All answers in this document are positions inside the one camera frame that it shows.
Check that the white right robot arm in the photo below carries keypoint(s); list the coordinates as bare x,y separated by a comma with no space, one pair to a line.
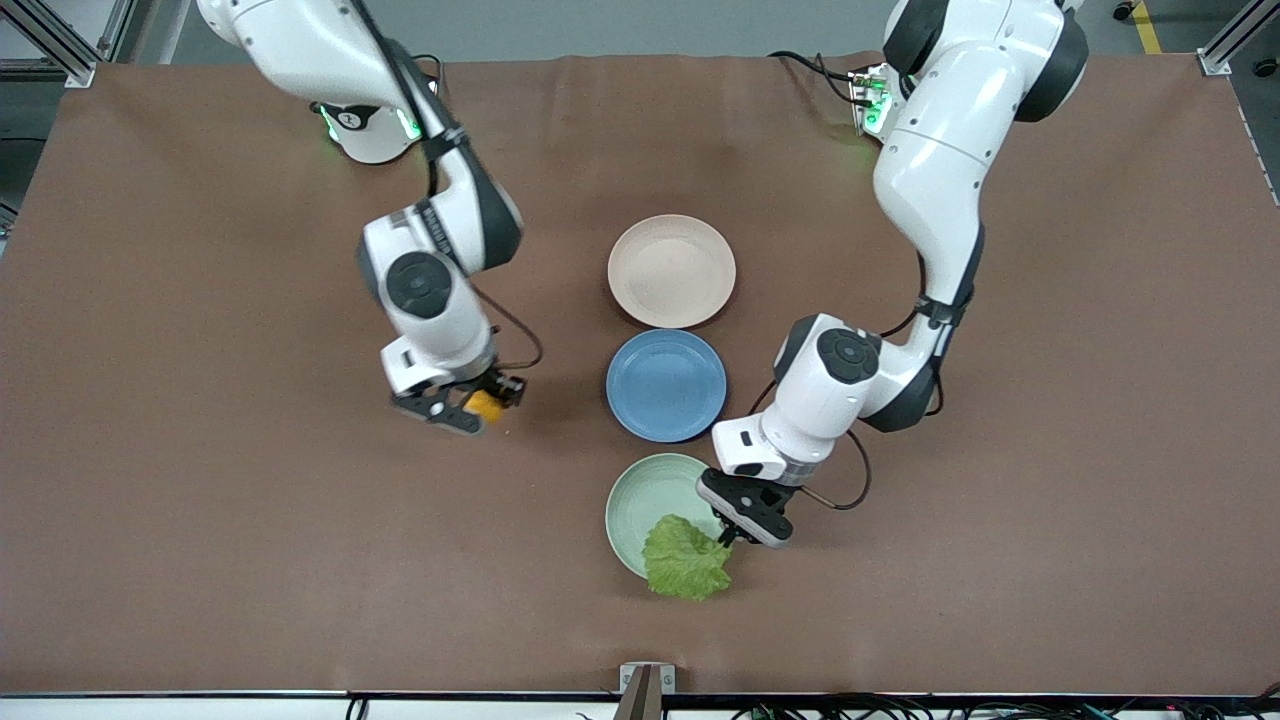
300,45

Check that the grey metal camera bracket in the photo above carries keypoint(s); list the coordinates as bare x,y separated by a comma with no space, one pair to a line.
646,685

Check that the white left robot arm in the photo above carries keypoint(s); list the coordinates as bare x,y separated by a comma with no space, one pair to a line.
940,160

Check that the aluminium frame profile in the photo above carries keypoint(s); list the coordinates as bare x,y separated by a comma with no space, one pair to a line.
1235,40
60,45

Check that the blue round plate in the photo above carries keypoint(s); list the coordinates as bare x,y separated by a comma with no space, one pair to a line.
665,385

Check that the green lettuce leaf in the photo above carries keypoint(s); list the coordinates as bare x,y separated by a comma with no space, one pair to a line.
685,560

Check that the brown table mat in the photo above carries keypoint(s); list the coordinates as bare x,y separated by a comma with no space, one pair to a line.
250,550

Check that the yellow lemon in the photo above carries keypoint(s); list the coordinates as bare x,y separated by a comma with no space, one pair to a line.
487,405

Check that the black caster wheel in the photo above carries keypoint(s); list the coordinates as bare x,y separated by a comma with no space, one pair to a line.
1124,11
1265,68

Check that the beige round plate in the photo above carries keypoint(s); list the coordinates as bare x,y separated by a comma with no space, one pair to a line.
671,270

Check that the pale green round plate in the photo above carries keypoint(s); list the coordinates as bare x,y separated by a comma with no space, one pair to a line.
645,495

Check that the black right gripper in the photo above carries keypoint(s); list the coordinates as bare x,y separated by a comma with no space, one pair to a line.
497,383

